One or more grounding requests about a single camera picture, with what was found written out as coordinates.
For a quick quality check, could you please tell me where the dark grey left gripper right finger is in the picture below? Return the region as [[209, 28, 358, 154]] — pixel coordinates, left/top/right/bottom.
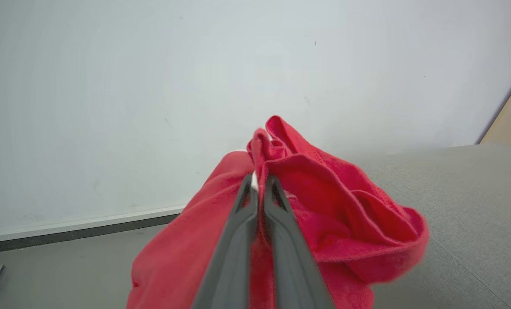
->
[[263, 173, 336, 309]]

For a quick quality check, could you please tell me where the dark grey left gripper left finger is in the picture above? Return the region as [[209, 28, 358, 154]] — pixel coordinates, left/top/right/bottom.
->
[[192, 173, 259, 309]]

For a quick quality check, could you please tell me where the red cloth garment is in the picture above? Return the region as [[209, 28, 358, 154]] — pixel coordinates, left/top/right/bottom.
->
[[126, 115, 430, 309]]

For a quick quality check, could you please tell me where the grey fabric sofa seat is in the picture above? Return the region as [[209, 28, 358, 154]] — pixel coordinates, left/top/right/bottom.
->
[[341, 143, 511, 309]]

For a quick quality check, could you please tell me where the white baseboard strip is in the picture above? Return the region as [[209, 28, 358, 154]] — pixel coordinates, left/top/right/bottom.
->
[[0, 205, 186, 255]]

